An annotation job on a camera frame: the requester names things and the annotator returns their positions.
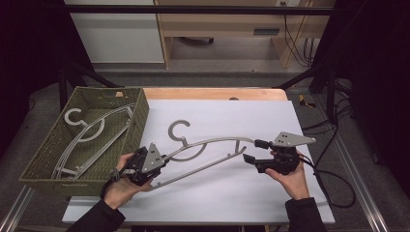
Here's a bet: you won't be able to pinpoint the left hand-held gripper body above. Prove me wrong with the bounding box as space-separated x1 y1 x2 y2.
124 142 169 188

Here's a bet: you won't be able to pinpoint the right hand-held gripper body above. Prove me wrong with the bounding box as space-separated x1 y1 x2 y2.
254 130 317 176

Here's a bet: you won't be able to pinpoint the grey plastic clothes hanger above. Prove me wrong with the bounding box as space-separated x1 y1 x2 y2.
148 119 255 191
52 104 134 180
51 103 136 181

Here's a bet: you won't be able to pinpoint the green woven basket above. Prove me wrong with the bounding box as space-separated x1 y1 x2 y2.
18 86 150 197

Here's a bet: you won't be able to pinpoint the person's right hand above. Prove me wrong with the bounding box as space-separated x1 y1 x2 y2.
264 151 310 201

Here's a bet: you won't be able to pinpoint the person's left hand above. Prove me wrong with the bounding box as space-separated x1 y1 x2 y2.
103 153 154 211

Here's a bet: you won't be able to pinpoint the white table sheet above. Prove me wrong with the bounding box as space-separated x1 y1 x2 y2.
62 99 336 225

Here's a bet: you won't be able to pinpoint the yellow and black object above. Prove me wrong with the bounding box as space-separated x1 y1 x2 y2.
298 94 317 109

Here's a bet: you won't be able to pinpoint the black curtain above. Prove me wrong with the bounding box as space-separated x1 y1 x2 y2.
0 0 95 156
315 0 410 188

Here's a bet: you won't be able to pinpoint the white cabinet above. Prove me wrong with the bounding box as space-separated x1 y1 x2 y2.
63 0 165 65

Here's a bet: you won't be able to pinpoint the light wooden desk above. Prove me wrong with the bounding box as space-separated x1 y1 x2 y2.
154 0 337 70

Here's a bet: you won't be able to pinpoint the black floor cables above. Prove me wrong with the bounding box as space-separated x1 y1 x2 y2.
302 76 356 160

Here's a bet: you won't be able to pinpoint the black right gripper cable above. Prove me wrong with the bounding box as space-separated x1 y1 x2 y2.
298 154 357 209

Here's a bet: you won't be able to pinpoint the aluminium rail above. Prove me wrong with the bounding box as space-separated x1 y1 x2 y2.
0 186 37 232
317 96 392 232

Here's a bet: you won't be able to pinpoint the black frame leg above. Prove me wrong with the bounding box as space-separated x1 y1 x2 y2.
274 63 338 124
58 62 121 111

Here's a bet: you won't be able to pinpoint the black cables behind desk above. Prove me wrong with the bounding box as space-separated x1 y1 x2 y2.
280 1 316 69

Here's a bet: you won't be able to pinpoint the black metal frame bar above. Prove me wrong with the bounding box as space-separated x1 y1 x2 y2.
64 4 337 15

